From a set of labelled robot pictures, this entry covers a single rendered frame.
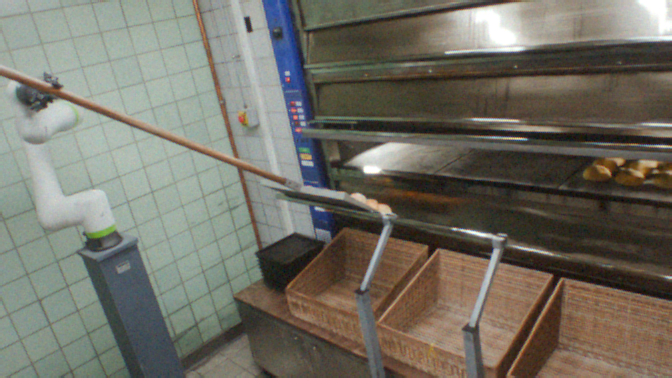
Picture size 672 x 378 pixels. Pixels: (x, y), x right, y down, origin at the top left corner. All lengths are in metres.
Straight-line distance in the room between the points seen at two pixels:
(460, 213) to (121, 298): 1.52
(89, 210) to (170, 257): 1.06
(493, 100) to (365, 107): 0.66
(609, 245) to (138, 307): 1.95
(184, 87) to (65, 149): 0.77
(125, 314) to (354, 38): 1.59
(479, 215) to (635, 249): 0.62
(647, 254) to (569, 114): 0.55
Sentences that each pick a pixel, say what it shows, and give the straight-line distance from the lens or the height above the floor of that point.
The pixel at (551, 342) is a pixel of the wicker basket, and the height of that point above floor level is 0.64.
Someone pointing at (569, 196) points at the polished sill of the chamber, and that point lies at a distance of 2.05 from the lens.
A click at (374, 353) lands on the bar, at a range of 2.16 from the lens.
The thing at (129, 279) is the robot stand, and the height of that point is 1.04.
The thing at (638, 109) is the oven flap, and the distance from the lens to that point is 1.86.
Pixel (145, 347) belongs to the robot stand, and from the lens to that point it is 2.61.
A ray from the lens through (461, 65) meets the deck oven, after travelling 2.10.
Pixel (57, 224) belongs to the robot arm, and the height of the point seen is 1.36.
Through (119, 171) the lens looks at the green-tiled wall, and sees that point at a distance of 3.13.
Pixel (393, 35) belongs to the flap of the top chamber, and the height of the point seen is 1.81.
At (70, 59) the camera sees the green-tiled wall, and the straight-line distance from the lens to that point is 3.05.
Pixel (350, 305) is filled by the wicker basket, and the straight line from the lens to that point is 2.64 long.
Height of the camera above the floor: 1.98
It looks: 20 degrees down
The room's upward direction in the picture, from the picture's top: 12 degrees counter-clockwise
